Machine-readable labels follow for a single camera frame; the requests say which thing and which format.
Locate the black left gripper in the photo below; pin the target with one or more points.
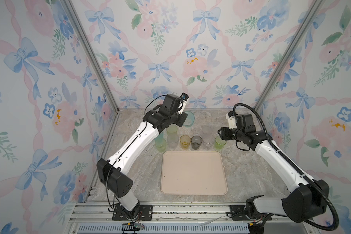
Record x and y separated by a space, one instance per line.
183 117

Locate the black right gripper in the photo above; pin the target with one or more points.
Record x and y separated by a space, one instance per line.
224 133

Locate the clear cup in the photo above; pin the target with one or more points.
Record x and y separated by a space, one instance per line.
206 130
208 140
173 140
197 132

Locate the teal cup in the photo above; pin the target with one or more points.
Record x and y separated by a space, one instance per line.
190 119

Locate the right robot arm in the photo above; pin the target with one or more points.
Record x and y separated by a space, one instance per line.
308 197

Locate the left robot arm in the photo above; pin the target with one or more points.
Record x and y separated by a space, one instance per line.
113 171

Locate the beige rectangular tray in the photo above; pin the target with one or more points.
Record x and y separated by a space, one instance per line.
193 173

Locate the tall light green cup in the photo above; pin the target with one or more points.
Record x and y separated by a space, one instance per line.
172 129

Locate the small green cup left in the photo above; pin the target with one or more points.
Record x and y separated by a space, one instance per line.
160 144

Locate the green cup right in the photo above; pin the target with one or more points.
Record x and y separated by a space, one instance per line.
219 143

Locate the yellow cup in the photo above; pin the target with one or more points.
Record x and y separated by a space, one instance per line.
185 141

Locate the grey smoky cup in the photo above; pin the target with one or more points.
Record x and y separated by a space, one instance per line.
196 142

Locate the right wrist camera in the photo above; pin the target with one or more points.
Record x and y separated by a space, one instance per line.
230 117

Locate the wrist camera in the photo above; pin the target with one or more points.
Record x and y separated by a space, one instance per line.
184 99
230 117

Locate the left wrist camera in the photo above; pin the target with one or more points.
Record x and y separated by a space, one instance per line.
184 99

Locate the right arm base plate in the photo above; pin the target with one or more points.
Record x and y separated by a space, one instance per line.
242 213

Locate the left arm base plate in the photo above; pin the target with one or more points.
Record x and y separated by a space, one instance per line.
140 212

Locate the aluminium frame rail base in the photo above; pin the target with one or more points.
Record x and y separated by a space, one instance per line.
93 217

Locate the right aluminium corner post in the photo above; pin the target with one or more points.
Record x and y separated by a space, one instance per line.
290 50

